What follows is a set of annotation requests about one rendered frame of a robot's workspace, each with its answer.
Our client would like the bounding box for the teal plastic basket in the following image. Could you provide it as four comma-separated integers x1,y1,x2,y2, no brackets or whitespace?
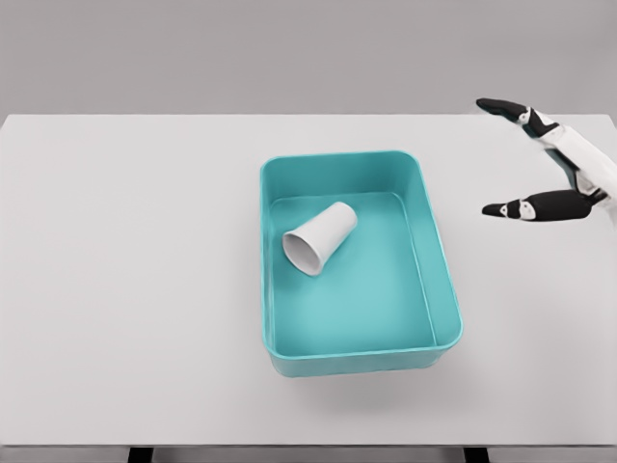
258,149,465,379

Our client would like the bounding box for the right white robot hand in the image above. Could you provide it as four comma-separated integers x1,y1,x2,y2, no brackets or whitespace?
475,97,617,224

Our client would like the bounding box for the white paper cup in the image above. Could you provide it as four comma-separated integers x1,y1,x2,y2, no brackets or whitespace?
282,201,359,279

